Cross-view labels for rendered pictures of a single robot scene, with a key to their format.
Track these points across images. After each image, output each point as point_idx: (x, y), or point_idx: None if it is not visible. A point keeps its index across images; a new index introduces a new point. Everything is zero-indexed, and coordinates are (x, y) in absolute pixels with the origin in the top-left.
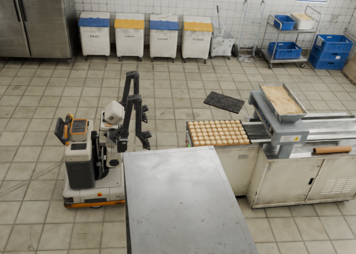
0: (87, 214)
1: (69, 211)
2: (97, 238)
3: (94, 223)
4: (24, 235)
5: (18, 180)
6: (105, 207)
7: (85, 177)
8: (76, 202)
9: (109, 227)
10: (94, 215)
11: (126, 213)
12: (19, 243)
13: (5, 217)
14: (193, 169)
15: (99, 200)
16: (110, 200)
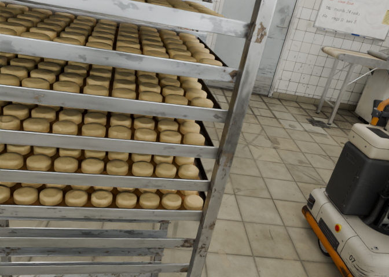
0: (305, 240)
1: (300, 221)
2: (269, 253)
3: (293, 248)
4: (252, 185)
5: (321, 177)
6: (329, 263)
7: (346, 184)
8: (312, 212)
9: (294, 269)
10: (307, 248)
11: None
12: (240, 182)
13: (268, 171)
14: None
15: (331, 237)
16: (340, 254)
